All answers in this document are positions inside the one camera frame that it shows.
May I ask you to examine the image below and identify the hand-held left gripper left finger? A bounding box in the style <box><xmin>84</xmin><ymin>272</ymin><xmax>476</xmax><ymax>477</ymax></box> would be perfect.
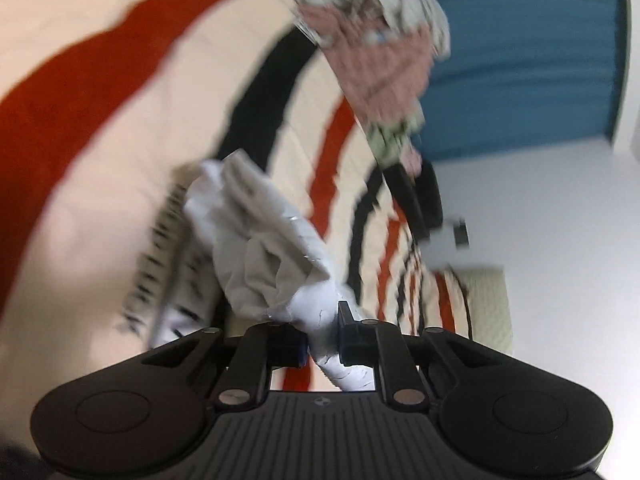
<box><xmin>142</xmin><ymin>322</ymin><xmax>309</xmax><ymax>411</ymax></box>

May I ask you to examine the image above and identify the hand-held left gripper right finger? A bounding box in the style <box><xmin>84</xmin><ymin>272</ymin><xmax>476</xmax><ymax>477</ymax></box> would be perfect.
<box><xmin>337</xmin><ymin>301</ymin><xmax>507</xmax><ymax>411</ymax></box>

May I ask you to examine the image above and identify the beige white garment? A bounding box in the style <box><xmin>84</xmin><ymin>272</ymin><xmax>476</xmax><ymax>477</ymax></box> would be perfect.
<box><xmin>184</xmin><ymin>149</ymin><xmax>377</xmax><ymax>393</ymax></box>

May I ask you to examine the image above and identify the pile of floral pink clothes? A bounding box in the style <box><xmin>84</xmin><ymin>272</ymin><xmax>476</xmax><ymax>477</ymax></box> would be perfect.
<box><xmin>267</xmin><ymin>0</ymin><xmax>452</xmax><ymax>171</ymax></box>

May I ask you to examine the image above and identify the cream textured pillow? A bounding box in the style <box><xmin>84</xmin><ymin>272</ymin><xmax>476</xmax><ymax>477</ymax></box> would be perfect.
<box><xmin>434</xmin><ymin>266</ymin><xmax>516</xmax><ymax>357</ymax></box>

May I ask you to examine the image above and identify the black bag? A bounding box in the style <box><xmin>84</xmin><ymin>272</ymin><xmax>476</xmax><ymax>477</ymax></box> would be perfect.
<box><xmin>384</xmin><ymin>159</ymin><xmax>446</xmax><ymax>242</ymax></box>

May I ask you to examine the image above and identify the cream red black striped blanket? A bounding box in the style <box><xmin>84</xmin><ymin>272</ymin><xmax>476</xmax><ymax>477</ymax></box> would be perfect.
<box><xmin>0</xmin><ymin>0</ymin><xmax>473</xmax><ymax>396</ymax></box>

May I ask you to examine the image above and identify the blue curtain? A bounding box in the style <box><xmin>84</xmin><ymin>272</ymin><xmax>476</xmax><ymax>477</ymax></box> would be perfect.
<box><xmin>397</xmin><ymin>0</ymin><xmax>631</xmax><ymax>163</ymax></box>

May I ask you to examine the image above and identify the wall socket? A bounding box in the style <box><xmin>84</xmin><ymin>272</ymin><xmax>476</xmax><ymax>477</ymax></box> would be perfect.
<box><xmin>449</xmin><ymin>217</ymin><xmax>472</xmax><ymax>250</ymax></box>

